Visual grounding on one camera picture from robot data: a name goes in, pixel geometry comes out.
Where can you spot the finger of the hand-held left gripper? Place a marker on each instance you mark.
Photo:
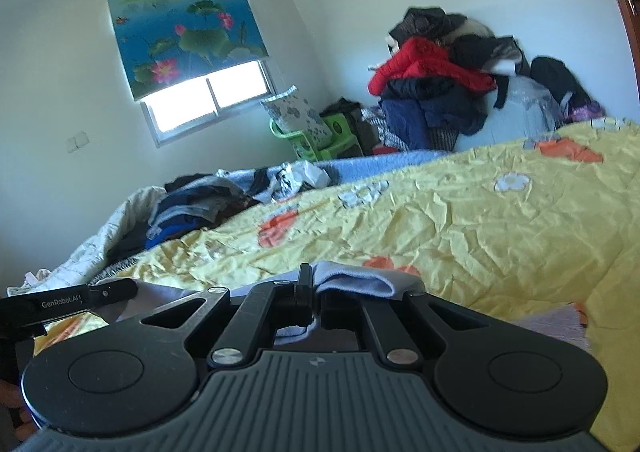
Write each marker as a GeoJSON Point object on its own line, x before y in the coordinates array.
{"type": "Point", "coordinates": [115, 291]}

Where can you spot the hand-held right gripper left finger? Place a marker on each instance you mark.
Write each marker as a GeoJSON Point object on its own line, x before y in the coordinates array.
{"type": "Point", "coordinates": [302, 297]}

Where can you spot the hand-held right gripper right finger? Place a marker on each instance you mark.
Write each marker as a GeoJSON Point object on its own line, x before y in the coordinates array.
{"type": "Point", "coordinates": [375, 327]}

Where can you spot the light blue long-sleeve shirt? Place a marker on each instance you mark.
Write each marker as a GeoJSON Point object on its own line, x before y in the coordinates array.
{"type": "Point", "coordinates": [350, 279]}

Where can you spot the pile of folded dark clothes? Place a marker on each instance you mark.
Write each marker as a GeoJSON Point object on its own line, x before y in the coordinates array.
{"type": "Point", "coordinates": [190, 212]}

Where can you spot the black and grey clothes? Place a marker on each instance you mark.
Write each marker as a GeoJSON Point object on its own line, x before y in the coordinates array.
{"type": "Point", "coordinates": [475, 49]}

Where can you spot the person's left hand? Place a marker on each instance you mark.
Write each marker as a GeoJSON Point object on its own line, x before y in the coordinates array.
{"type": "Point", "coordinates": [10, 399]}

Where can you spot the black and white striped cloth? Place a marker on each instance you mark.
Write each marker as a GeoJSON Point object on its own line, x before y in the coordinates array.
{"type": "Point", "coordinates": [117, 266]}

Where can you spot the white quilt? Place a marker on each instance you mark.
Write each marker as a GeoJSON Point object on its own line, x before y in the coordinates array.
{"type": "Point", "coordinates": [100, 242]}

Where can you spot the yellow printed quilt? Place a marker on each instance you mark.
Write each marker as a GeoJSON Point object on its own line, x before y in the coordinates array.
{"type": "Point", "coordinates": [475, 242]}

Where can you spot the light blue knit blanket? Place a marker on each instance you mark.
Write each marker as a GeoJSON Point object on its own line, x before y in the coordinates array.
{"type": "Point", "coordinates": [380, 164]}

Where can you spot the green plastic chair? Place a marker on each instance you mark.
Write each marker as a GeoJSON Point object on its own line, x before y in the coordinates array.
{"type": "Point", "coordinates": [287, 134]}

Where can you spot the green plastic stool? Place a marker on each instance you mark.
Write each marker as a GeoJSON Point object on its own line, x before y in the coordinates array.
{"type": "Point", "coordinates": [340, 126]}

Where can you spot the floral pillow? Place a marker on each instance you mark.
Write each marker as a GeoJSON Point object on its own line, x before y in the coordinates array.
{"type": "Point", "coordinates": [295, 117]}

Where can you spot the checkered cloth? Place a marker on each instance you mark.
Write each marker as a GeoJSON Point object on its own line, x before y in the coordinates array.
{"type": "Point", "coordinates": [372, 119]}

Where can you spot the navy jacket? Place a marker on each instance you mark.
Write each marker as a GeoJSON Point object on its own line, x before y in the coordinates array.
{"type": "Point", "coordinates": [405, 124]}

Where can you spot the window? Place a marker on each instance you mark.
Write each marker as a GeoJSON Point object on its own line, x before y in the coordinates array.
{"type": "Point", "coordinates": [200, 102]}

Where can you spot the black puffer jacket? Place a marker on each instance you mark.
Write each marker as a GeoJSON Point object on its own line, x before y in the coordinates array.
{"type": "Point", "coordinates": [450, 102]}

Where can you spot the clear plastic bag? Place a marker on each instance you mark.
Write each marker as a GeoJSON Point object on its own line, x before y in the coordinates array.
{"type": "Point", "coordinates": [525, 107]}

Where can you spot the lotus print roller blind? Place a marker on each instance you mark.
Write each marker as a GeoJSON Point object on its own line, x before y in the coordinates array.
{"type": "Point", "coordinates": [185, 32]}

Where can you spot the dark patterned garment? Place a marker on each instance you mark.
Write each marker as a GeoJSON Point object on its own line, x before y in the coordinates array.
{"type": "Point", "coordinates": [425, 22]}

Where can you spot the black backpack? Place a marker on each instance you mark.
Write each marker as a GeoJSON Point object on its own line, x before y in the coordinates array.
{"type": "Point", "coordinates": [555, 77]}

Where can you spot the wooden door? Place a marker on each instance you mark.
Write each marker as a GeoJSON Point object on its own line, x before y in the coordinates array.
{"type": "Point", "coordinates": [627, 17]}

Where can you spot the white wall switch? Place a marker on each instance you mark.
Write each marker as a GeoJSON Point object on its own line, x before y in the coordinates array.
{"type": "Point", "coordinates": [77, 142]}

